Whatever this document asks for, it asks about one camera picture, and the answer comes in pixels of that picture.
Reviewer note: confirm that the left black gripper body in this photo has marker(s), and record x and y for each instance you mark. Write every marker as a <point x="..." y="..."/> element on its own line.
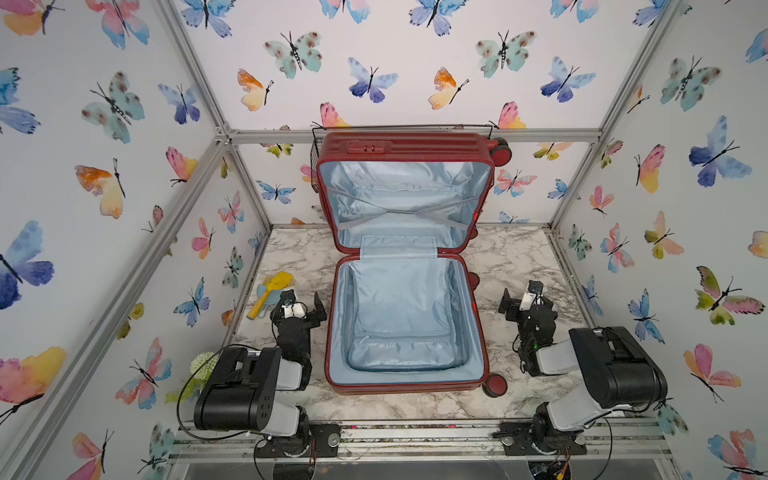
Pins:
<point x="298" y="319"/>

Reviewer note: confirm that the red hard-shell suitcase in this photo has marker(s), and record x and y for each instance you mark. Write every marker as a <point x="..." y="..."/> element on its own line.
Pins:
<point x="402" y="208"/>

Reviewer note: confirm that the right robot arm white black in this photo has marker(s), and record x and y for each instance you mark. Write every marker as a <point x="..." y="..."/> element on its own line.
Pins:
<point x="617" y="376"/>

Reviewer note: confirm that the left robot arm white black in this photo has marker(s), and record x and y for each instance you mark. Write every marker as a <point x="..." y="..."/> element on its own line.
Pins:
<point x="240" y="393"/>

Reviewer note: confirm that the light blue toy piece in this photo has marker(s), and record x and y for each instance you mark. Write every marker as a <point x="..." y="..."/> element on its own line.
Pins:
<point x="271" y="297"/>

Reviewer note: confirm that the yellow toy shovel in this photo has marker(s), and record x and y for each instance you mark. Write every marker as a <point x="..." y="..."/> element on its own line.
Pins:
<point x="279" y="281"/>

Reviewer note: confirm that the green white fuzzy ball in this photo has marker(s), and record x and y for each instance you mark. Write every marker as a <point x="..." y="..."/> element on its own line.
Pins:
<point x="202" y="366"/>

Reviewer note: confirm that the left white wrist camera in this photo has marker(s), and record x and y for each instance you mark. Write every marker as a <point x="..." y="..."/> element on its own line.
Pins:
<point x="296" y="310"/>

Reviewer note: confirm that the aluminium front mounting rail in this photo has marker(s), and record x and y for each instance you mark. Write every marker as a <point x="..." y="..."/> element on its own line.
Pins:
<point x="434" y="440"/>

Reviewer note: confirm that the black wire wall basket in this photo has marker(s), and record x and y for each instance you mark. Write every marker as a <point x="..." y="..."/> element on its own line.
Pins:
<point x="313" y="162"/>

